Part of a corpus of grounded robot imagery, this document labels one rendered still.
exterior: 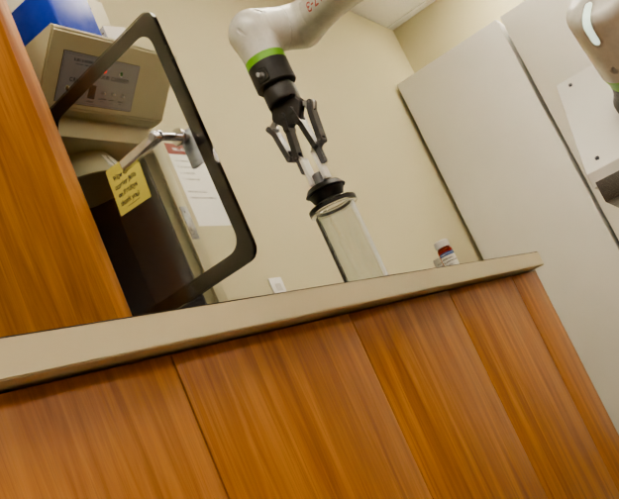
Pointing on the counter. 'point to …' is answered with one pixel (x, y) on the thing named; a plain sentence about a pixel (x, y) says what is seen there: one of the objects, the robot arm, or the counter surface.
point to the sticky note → (128, 186)
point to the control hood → (49, 62)
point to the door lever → (151, 146)
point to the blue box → (83, 20)
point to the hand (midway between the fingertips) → (315, 168)
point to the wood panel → (30, 202)
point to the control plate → (71, 69)
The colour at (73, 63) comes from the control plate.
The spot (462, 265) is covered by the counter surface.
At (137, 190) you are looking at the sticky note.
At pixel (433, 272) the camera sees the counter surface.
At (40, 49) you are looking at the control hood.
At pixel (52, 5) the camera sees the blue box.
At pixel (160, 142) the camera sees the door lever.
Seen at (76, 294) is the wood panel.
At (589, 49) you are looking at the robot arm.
